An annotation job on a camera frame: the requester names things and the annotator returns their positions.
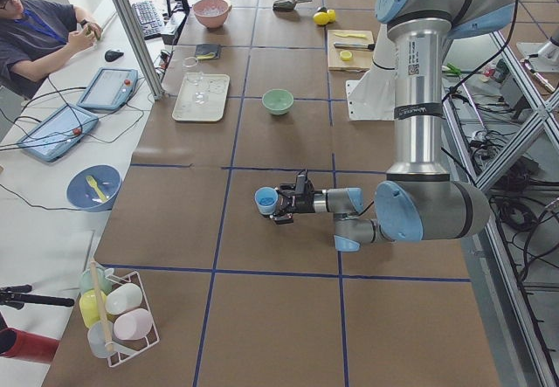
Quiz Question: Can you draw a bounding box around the white wire cup rack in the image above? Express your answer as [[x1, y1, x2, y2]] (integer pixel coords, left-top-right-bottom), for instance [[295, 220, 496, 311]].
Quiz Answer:
[[79, 261, 160, 368]]

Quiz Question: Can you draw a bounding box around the yellow plastic knife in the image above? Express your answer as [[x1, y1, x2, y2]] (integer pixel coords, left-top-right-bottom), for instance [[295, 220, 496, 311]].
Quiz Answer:
[[333, 32, 368, 39]]

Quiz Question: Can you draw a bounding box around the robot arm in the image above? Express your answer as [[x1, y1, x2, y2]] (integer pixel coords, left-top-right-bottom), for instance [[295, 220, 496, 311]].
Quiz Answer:
[[268, 0, 515, 252]]

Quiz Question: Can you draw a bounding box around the grey folded cloth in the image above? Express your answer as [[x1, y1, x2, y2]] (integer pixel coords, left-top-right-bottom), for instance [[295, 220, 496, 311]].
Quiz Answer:
[[194, 44, 222, 60]]

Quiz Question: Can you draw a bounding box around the seated person dark shirt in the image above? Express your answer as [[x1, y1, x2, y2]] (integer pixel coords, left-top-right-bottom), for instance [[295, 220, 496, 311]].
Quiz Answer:
[[1, 0, 102, 100]]

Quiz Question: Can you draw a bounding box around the blue bowl with fork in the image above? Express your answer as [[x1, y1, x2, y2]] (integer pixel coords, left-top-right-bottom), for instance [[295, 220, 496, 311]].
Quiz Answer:
[[66, 164, 122, 212]]

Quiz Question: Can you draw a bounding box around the yellow lemon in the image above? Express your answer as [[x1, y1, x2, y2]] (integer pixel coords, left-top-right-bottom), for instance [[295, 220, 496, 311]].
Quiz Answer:
[[327, 9, 336, 23], [313, 11, 330, 26]]

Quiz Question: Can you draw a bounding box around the white camera pole base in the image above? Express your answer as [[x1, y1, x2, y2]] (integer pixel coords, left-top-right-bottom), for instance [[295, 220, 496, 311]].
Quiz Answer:
[[346, 24, 411, 121]]

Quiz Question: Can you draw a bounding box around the half lemon slice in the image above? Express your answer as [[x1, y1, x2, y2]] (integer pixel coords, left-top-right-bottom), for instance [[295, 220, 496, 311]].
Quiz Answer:
[[339, 50, 353, 62]]

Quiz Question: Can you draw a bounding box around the aluminium frame post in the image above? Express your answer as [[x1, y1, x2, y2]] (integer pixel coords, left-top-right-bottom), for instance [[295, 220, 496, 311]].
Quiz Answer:
[[112, 0, 165, 100]]

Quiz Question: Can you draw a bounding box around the metal ice scoop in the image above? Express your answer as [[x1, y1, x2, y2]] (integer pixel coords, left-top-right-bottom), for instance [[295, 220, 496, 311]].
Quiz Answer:
[[273, 0, 313, 12]]

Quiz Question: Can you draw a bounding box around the cream bear serving tray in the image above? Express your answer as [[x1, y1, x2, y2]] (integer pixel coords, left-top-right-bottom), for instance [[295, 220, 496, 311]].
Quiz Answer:
[[171, 73, 230, 122]]

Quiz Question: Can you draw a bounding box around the small light blue cup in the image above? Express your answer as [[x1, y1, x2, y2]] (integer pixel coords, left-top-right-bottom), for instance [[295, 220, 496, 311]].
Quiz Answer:
[[254, 187, 279, 217]]

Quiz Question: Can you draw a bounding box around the wooden cutting board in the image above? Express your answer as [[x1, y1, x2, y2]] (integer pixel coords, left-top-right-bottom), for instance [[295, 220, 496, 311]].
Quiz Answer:
[[327, 30, 375, 72]]

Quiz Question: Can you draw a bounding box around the blue teach pendant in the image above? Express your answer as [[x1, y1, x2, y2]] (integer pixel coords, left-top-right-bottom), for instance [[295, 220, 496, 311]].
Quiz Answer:
[[17, 104, 99, 162], [77, 67, 139, 112]]

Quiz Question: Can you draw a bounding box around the blue teach pendant far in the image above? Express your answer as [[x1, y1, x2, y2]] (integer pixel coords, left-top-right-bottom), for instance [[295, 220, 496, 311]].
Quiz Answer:
[[77, 67, 139, 112]]

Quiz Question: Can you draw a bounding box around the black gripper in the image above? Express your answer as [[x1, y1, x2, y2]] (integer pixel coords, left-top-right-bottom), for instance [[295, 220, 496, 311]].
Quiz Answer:
[[271, 182, 326, 225]]

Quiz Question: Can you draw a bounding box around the pink bowl of ice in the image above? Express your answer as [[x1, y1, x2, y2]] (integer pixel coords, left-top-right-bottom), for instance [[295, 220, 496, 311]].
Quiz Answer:
[[192, 0, 232, 29]]

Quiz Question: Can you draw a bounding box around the black tripod handle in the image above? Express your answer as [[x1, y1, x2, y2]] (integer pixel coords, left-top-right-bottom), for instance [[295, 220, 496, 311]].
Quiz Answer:
[[1, 284, 75, 310]]

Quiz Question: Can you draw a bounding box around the black computer mouse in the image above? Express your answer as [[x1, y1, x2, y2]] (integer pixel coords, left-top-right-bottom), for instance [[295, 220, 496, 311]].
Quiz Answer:
[[104, 50, 124, 62]]

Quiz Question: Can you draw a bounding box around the green ceramic bowl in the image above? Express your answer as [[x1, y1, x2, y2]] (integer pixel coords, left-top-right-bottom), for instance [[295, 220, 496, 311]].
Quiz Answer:
[[261, 89, 294, 115]]

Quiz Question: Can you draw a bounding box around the black keyboard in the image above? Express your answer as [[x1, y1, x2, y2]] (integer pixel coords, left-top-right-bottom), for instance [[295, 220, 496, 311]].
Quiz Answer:
[[132, 1, 165, 40]]

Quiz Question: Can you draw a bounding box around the blue teach pendant near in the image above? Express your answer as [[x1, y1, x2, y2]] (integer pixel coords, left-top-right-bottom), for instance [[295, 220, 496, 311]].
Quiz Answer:
[[17, 104, 99, 162]]

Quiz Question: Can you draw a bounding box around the clear wine glass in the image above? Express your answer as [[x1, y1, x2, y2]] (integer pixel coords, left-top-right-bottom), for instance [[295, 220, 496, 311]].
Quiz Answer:
[[182, 56, 208, 105]]

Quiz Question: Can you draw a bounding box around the red cylinder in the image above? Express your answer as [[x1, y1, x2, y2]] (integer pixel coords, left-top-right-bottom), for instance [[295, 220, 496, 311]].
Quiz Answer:
[[1, 328, 59, 364]]

